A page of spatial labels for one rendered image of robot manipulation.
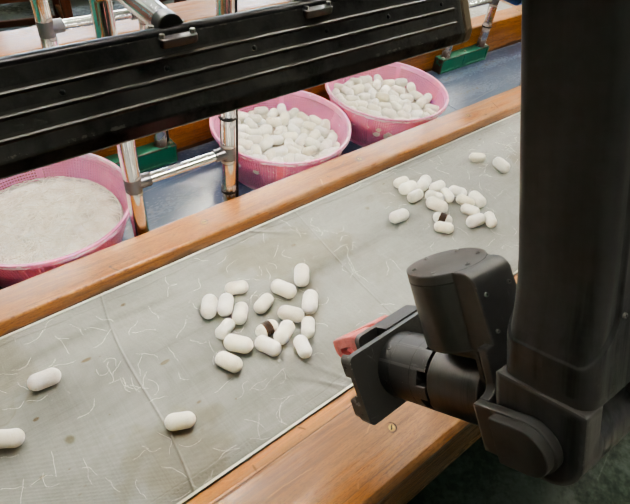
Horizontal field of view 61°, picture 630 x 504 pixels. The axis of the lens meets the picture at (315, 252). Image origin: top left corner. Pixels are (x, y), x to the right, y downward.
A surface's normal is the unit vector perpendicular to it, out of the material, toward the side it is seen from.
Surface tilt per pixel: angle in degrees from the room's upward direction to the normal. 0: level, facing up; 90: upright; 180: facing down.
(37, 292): 0
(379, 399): 51
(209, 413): 0
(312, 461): 0
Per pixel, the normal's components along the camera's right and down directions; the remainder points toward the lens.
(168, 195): 0.10, -0.71
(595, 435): 0.57, 0.27
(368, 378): 0.55, 0.01
